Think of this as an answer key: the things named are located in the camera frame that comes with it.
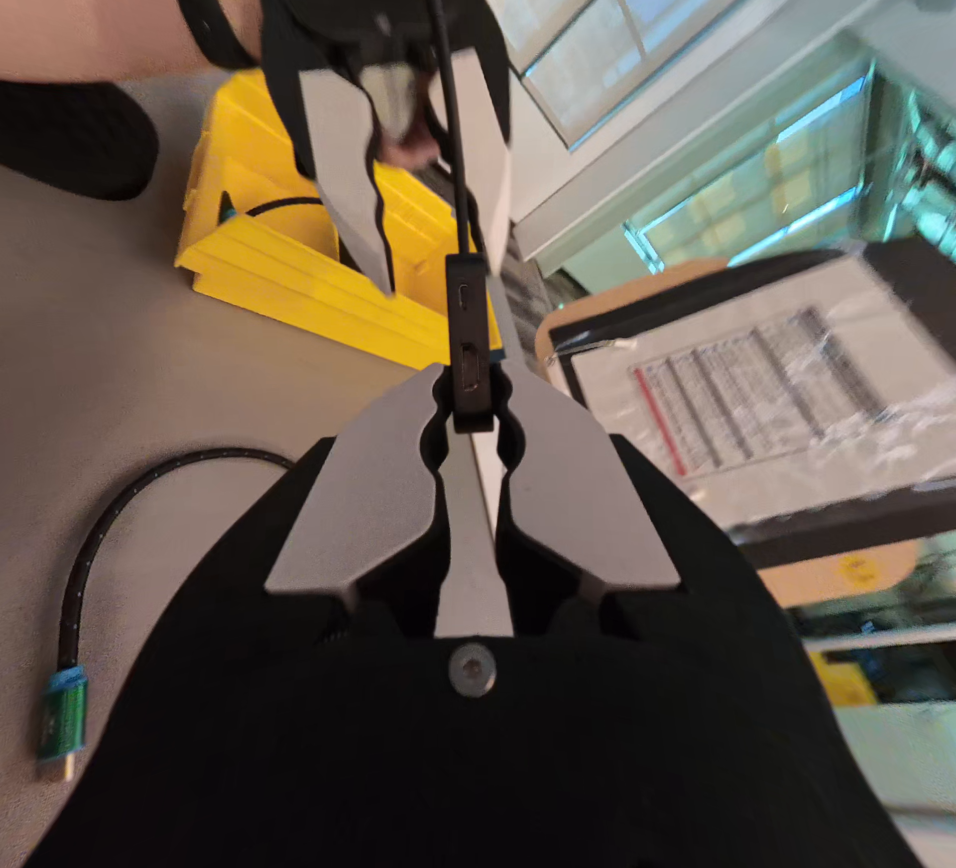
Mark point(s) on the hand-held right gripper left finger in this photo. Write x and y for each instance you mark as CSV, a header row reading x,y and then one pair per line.
x,y
351,509

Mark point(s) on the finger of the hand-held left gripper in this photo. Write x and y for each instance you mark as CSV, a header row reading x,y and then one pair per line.
x,y
489,159
343,159

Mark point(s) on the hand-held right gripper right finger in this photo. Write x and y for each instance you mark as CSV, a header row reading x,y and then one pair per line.
x,y
590,509

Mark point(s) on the yellow plastic bin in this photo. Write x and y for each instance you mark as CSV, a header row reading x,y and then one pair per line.
x,y
284,271

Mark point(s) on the dark grey USB hub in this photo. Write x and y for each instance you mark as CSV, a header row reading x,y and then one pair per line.
x,y
470,330

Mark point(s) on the person's left hand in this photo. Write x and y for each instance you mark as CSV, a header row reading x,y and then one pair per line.
x,y
411,150

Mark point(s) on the large window with blinds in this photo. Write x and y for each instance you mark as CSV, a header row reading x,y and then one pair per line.
x,y
597,2

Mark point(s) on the taped instruction sheet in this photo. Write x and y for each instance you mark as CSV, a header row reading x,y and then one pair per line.
x,y
747,398

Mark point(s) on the instruction sheet on stand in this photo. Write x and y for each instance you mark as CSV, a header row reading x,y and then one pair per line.
x,y
821,547

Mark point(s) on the tall window with blinds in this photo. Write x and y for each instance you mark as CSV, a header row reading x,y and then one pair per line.
x,y
747,196

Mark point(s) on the black ribbed pad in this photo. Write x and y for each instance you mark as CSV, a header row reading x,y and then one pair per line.
x,y
75,136

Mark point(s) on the yellow plastic container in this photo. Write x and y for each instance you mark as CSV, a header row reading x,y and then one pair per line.
x,y
844,681

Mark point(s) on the silver ceiling ductwork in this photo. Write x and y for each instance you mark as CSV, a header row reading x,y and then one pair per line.
x,y
922,159

